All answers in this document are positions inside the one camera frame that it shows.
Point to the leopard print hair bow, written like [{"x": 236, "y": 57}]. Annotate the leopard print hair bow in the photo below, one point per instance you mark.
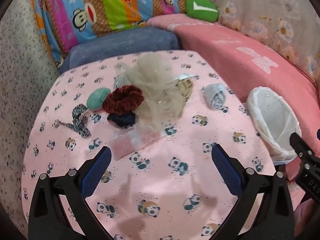
[{"x": 80, "y": 127}]

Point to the dark red velvet scrunchie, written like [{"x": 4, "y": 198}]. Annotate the dark red velvet scrunchie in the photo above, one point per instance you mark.
[{"x": 122, "y": 100}]

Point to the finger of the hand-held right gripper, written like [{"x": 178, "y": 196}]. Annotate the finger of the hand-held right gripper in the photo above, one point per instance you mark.
[
  {"x": 318, "y": 133},
  {"x": 301, "y": 146}
]

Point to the striped cartoon monkey pillow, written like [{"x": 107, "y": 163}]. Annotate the striped cartoon monkey pillow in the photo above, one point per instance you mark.
[{"x": 100, "y": 5}]

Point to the bin with white plastic bag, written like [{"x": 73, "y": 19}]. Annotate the bin with white plastic bag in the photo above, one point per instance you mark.
[{"x": 265, "y": 105}]

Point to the teal round puff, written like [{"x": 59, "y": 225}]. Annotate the teal round puff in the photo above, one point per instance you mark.
[{"x": 96, "y": 98}]

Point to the floral print cloth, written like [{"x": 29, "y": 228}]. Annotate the floral print cloth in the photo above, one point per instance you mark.
[{"x": 262, "y": 5}]

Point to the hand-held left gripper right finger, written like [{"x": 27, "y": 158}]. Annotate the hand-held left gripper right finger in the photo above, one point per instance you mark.
[{"x": 226, "y": 170}]

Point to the beige tulle scrunchie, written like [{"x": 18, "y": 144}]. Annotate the beige tulle scrunchie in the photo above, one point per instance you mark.
[{"x": 150, "y": 80}]

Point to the navy sock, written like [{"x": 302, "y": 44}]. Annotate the navy sock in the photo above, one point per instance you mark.
[{"x": 122, "y": 120}]

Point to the pink blanket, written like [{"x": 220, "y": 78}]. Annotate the pink blanket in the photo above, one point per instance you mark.
[{"x": 225, "y": 50}]

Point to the beige patterned scrunchie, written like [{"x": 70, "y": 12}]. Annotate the beige patterned scrunchie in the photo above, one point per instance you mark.
[{"x": 183, "y": 90}]

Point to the pink panda print cloth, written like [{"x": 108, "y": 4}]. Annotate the pink panda print cloth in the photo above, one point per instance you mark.
[{"x": 162, "y": 180}]

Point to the light blue sock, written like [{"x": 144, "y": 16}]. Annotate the light blue sock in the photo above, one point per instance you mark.
[{"x": 215, "y": 97}]

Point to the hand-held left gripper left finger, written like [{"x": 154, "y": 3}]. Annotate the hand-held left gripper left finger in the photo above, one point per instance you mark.
[{"x": 96, "y": 172}]

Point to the green plush cushion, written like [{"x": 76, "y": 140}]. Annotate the green plush cushion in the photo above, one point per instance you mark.
[{"x": 201, "y": 8}]

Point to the blue cushion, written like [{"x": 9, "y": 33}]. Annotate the blue cushion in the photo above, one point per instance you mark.
[{"x": 120, "y": 42}]

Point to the pink transparent packet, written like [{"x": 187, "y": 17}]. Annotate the pink transparent packet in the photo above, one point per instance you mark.
[{"x": 125, "y": 145}]

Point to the silver wrapper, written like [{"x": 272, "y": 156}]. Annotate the silver wrapper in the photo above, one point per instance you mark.
[{"x": 185, "y": 76}]

